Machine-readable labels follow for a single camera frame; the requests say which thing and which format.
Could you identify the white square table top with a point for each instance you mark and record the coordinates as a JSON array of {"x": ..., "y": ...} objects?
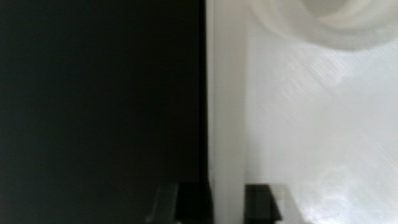
[{"x": 302, "y": 105}]

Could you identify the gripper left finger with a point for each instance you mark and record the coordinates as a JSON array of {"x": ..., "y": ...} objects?
[{"x": 183, "y": 205}]

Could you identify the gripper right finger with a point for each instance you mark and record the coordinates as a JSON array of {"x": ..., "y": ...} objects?
[{"x": 261, "y": 212}]

